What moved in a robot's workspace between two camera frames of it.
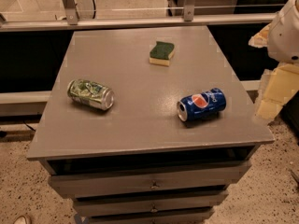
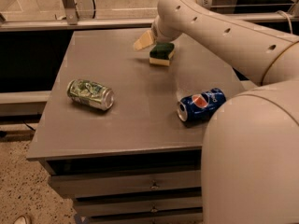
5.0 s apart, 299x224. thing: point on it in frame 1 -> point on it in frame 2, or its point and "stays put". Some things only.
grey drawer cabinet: [146, 126] stays put
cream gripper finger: [261, 38] -> [146, 40]
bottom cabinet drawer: [194, 217] stays put
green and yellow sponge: [162, 53] stays put
